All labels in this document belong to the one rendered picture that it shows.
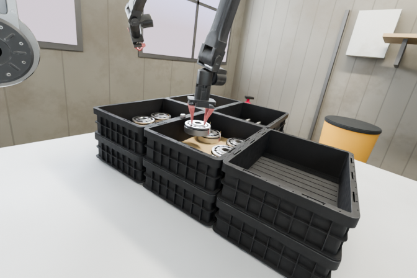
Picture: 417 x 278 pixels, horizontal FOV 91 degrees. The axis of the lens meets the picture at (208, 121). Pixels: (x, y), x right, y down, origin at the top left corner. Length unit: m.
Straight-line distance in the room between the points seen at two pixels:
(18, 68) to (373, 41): 2.95
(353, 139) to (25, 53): 2.19
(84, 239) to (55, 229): 0.09
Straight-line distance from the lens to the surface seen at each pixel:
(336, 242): 0.54
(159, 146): 0.68
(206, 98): 0.75
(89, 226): 0.71
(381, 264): 0.83
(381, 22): 3.03
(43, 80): 2.28
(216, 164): 0.54
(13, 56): 0.65
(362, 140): 2.25
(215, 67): 0.72
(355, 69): 3.14
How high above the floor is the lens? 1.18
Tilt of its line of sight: 18 degrees down
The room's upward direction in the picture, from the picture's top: 8 degrees clockwise
